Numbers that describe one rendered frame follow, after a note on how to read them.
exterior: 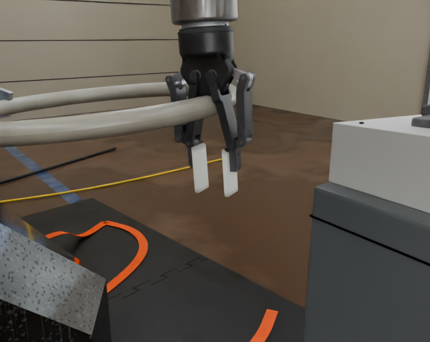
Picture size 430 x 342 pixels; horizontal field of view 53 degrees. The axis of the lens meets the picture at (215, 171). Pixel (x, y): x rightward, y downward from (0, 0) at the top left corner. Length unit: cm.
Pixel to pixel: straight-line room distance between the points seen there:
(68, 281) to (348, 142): 54
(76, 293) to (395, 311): 53
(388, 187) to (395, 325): 22
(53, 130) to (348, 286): 55
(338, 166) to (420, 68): 455
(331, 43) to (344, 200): 526
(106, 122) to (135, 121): 3
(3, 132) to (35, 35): 572
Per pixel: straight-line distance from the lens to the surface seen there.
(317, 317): 90
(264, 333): 170
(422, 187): 73
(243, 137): 59
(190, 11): 57
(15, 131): 55
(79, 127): 52
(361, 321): 83
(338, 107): 594
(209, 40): 58
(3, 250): 75
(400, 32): 545
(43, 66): 629
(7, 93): 93
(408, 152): 73
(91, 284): 86
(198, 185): 64
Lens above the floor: 106
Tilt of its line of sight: 17 degrees down
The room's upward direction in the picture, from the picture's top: straight up
